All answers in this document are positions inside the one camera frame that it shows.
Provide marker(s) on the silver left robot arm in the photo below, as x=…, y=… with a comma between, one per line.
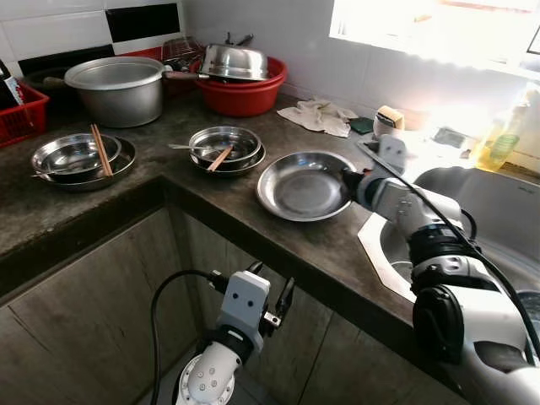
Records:
x=207, y=380

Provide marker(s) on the steel spoon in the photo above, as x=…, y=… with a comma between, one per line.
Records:
x=55, y=171
x=187, y=148

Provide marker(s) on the dark sauce bottle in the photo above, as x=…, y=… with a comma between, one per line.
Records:
x=10, y=89

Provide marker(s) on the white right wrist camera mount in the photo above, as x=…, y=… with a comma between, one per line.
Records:
x=392, y=152

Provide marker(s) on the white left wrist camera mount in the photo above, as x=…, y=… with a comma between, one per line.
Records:
x=245, y=299

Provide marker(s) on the white cup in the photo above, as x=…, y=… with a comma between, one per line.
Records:
x=386, y=131

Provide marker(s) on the bright window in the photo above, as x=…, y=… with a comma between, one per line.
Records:
x=439, y=29

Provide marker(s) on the wooden chopstick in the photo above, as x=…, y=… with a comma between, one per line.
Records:
x=104, y=149
x=99, y=150
x=219, y=159

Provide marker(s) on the steel bowl with single chopstick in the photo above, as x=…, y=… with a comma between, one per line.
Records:
x=236, y=142

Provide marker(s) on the red plastic crate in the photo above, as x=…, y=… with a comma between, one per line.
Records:
x=173, y=84

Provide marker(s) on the upturned shiny steel bowl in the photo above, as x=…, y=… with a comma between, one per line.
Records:
x=234, y=63

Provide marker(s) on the large aluminium pot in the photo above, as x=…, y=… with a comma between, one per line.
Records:
x=122, y=108

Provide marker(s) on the white dish cloth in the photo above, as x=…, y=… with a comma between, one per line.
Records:
x=319, y=116

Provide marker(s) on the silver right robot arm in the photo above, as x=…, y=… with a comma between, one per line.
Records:
x=472, y=321

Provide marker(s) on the aluminium pot lid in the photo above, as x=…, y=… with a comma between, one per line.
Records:
x=114, y=72

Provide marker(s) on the steel bowl in sink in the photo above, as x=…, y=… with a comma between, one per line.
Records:
x=531, y=308

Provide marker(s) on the steel bowl with chopsticks pair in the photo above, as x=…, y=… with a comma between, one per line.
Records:
x=67, y=156

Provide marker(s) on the small steel tray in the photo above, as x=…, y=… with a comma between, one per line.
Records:
x=453, y=138

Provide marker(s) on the green scouring sponge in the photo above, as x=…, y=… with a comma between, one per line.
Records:
x=363, y=126

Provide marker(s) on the red slotted plastic basket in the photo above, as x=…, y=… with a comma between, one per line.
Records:
x=25, y=118

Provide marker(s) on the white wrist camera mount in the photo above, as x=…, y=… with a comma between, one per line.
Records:
x=245, y=299
x=392, y=152

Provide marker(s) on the yellow dish sponge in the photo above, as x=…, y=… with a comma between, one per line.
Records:
x=390, y=114

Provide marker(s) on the red plastic basin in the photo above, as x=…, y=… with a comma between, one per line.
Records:
x=245, y=98

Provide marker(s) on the stainless steel sink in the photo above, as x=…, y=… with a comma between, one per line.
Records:
x=498, y=211

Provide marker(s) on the steel plate under bowl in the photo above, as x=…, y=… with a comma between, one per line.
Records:
x=253, y=162
x=122, y=169

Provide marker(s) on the yellow dish soap bottle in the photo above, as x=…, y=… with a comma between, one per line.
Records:
x=498, y=148

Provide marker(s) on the large steel plate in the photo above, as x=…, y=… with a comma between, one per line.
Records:
x=299, y=190

